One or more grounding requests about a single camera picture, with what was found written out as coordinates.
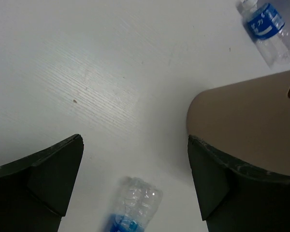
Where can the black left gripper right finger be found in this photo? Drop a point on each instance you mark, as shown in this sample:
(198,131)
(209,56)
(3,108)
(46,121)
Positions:
(236,196)

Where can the brown cylindrical bin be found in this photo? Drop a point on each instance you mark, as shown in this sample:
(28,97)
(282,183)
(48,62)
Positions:
(249,120)

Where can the blue label bottle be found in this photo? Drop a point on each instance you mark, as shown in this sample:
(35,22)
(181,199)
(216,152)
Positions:
(268,29)
(133,206)

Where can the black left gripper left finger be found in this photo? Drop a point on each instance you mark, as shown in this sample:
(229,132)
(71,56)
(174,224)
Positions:
(35,190)

